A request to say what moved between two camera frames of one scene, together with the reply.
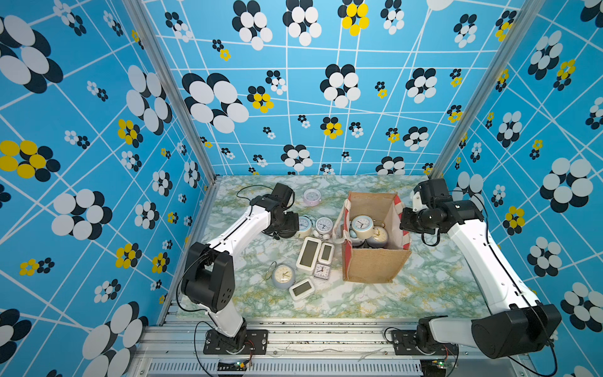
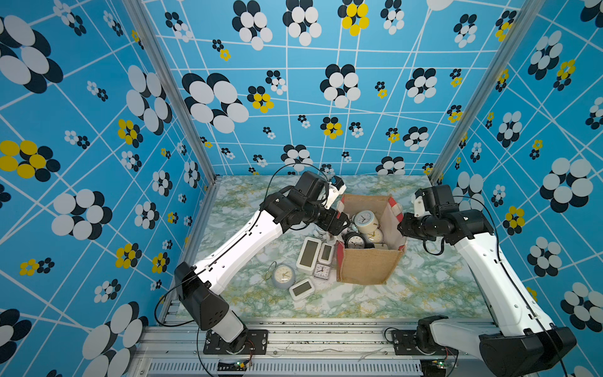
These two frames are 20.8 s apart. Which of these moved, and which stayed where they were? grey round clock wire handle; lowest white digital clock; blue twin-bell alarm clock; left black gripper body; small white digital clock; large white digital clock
Moved: left black gripper body; blue twin-bell alarm clock
Stayed: large white digital clock; small white digital clock; lowest white digital clock; grey round clock wire handle
